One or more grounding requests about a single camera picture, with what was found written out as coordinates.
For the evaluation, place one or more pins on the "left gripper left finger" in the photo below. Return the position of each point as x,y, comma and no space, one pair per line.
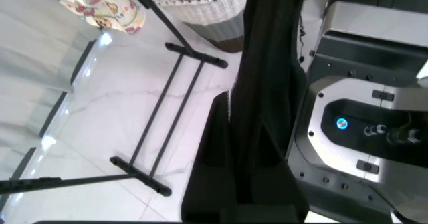
207,170

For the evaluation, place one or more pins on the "black garment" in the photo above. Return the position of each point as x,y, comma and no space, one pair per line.
267,50

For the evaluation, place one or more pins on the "cream printed garment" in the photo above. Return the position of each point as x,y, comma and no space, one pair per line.
100,6

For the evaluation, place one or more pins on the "white curtain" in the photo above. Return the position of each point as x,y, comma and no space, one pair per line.
33,50

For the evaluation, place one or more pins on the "black clothes rack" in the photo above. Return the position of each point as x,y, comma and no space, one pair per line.
197,54

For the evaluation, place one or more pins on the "white laundry basket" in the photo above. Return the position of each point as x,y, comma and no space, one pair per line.
207,10

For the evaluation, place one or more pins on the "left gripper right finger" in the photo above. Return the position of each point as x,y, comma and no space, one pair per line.
281,184

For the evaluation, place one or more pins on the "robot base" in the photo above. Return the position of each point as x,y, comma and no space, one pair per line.
368,67

